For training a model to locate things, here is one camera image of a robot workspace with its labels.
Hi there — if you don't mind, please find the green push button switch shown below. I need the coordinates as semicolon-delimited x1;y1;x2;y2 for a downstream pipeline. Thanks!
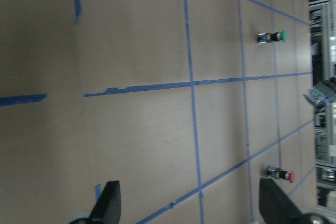
257;30;288;44

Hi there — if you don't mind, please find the red push button switch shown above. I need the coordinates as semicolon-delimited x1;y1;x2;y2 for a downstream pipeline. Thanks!
266;166;295;183

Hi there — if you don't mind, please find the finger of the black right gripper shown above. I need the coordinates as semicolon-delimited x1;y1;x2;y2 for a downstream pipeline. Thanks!
259;178;306;224

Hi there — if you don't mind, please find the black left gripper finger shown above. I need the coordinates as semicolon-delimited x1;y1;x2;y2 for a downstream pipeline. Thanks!
89;180;121;224

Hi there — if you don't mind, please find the yellow push button switch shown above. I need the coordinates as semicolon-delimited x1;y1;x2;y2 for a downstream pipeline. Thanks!
303;77;335;110

